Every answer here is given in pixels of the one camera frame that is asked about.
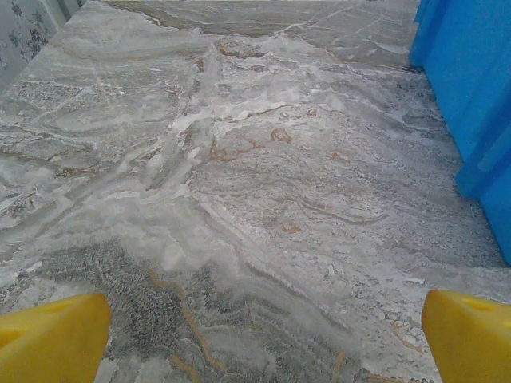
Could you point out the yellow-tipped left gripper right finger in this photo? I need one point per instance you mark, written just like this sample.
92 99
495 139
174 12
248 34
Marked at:
475 343

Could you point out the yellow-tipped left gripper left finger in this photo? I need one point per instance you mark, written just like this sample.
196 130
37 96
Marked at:
48 343

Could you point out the blue three-compartment plastic container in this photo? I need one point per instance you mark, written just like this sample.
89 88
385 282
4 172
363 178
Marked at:
479 80

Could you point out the aluminium frame post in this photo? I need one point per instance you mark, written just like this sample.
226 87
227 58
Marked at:
68 8

